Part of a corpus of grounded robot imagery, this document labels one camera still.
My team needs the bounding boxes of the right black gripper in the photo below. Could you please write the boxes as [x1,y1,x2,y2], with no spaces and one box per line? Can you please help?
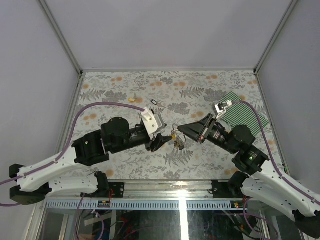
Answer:
[177,113,238,155]

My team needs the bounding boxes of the large metal keyring with keys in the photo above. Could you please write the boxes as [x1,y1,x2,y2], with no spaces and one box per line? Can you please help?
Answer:
[171,123,186,151]

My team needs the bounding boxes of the key with yellow tag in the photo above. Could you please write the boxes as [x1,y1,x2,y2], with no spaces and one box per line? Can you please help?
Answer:
[128,93,138,103]

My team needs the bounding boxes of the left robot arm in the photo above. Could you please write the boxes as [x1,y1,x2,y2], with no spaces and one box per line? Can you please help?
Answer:
[9,117,173,205]

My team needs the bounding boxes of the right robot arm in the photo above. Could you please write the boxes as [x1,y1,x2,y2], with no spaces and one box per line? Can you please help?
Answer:
[177,114,320,239]

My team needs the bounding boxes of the green striped folded cloth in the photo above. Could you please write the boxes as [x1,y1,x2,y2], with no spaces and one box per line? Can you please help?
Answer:
[219,91,269,136]

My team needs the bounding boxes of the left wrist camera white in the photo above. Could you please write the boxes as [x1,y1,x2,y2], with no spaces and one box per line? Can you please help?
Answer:
[141,107,167,139]

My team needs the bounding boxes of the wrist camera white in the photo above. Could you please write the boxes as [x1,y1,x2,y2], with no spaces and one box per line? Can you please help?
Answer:
[141,107,167,139]
[213,100,233,120]

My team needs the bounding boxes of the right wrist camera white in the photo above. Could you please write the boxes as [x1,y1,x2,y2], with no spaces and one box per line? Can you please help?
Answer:
[213,100,233,120]

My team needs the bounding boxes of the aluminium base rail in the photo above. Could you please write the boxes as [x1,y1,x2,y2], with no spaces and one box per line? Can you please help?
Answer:
[59,179,276,201]

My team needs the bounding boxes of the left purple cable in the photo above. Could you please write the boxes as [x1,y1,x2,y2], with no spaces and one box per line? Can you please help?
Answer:
[0,101,146,207]

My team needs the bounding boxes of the purple cable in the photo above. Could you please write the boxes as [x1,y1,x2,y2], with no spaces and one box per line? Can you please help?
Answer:
[232,100,320,203]
[0,101,146,207]

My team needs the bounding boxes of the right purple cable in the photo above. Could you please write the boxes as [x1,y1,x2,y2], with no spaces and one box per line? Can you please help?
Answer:
[232,100,320,203]

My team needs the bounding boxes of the white slotted cable duct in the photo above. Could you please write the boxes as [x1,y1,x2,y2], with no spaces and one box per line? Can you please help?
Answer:
[45,199,243,211]

